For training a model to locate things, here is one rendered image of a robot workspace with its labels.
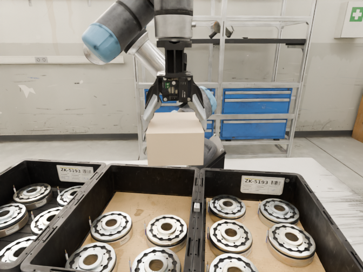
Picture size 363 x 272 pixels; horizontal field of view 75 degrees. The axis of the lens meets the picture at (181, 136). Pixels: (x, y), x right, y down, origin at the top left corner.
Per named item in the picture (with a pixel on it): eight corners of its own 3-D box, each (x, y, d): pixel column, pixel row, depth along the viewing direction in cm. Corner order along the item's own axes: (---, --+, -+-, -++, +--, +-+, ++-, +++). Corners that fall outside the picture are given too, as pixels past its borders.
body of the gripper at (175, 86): (155, 105, 47) (153, 40, 43) (158, 96, 55) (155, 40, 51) (194, 105, 47) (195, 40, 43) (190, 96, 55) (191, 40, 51)
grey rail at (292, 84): (136, 87, 243) (135, 82, 241) (297, 86, 250) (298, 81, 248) (134, 88, 234) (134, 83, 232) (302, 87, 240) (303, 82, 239)
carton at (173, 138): (153, 138, 66) (152, 112, 63) (195, 137, 66) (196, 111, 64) (147, 165, 51) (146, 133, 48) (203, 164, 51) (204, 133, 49)
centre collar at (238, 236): (220, 225, 60) (220, 223, 59) (240, 228, 59) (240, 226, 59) (220, 240, 55) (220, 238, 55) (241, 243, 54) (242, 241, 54)
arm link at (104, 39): (72, 52, 87) (69, 24, 44) (93, 31, 89) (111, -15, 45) (97, 75, 92) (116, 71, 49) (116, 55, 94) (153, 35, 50)
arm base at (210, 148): (189, 160, 111) (174, 146, 108) (213, 139, 108) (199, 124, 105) (192, 176, 97) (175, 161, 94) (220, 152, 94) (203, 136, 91)
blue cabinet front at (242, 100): (220, 138, 261) (223, 88, 241) (283, 138, 264) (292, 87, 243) (220, 140, 258) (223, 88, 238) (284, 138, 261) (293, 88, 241)
